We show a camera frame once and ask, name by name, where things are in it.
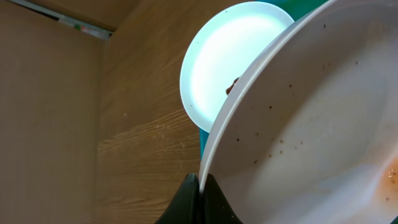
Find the teal plastic tray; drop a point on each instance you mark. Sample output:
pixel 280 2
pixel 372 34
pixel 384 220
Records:
pixel 296 9

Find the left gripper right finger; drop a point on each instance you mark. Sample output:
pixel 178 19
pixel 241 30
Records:
pixel 216 208

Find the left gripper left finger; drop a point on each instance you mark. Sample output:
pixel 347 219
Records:
pixel 182 208

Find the white plate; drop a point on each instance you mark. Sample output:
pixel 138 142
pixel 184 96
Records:
pixel 309 132
pixel 221 52

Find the white plate front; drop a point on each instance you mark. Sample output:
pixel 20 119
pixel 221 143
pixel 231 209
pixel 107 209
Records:
pixel 309 132

